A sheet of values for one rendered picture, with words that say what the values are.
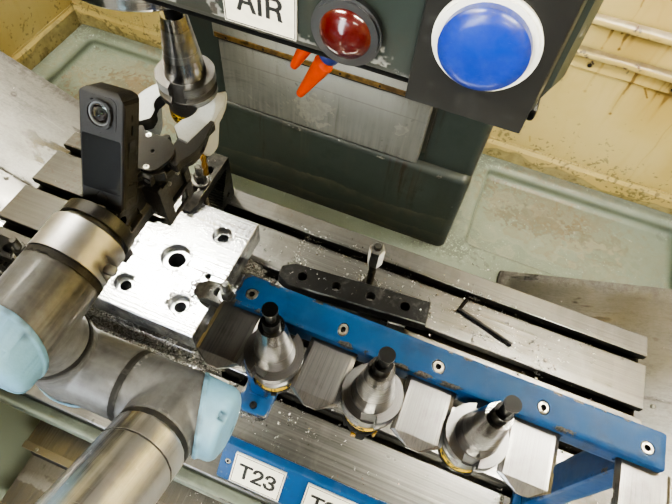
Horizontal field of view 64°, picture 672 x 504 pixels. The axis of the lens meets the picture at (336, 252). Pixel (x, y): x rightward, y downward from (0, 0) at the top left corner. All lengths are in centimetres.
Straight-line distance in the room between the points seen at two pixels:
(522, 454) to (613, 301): 80
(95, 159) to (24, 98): 111
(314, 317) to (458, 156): 68
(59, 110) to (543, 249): 134
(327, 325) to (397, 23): 43
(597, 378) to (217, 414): 70
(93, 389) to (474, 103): 46
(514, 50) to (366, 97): 92
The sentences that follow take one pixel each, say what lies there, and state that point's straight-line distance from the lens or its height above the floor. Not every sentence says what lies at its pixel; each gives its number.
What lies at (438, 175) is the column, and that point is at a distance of 121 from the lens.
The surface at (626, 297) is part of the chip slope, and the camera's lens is 136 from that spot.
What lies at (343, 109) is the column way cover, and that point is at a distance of 114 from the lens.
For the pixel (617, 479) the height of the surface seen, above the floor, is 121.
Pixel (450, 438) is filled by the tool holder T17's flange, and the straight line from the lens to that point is 57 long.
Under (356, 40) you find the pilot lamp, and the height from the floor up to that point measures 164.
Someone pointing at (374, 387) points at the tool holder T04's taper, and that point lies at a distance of 51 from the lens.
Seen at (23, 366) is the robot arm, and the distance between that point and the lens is 51.
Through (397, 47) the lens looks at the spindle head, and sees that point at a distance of 21.
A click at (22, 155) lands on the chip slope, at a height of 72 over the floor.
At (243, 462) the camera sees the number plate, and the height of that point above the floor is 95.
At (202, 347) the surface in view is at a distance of 59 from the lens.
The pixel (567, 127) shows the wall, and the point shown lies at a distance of 156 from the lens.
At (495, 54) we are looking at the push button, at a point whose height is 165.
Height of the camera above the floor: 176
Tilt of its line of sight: 57 degrees down
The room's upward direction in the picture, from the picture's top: 7 degrees clockwise
